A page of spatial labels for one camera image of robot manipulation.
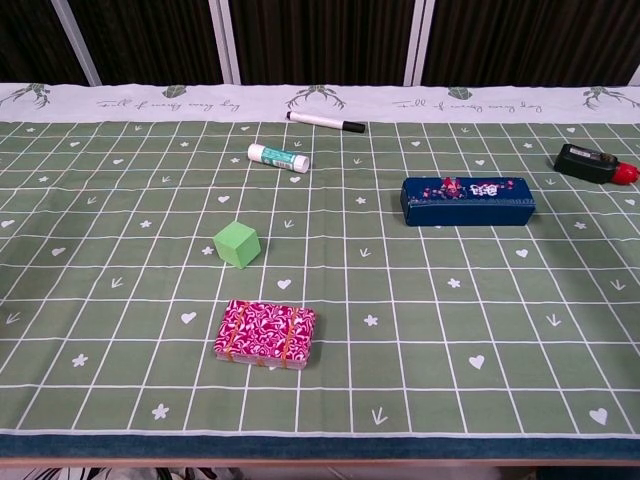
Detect blue folding glasses case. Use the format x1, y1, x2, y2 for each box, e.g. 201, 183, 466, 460
399, 175, 537, 227

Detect green cube block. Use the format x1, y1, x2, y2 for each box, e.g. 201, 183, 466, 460
212, 220, 262, 270

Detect white green glue stick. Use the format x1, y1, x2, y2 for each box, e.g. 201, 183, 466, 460
247, 143, 311, 174

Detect pink patterned card deck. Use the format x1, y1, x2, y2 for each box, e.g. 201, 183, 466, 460
214, 299, 318, 372

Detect green grid tablecloth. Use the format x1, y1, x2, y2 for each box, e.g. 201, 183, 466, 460
0, 82, 640, 439

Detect white marker black cap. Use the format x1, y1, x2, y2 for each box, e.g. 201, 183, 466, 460
285, 110, 367, 135

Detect black bottle red cap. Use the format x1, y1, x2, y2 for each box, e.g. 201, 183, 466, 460
552, 143, 640, 186

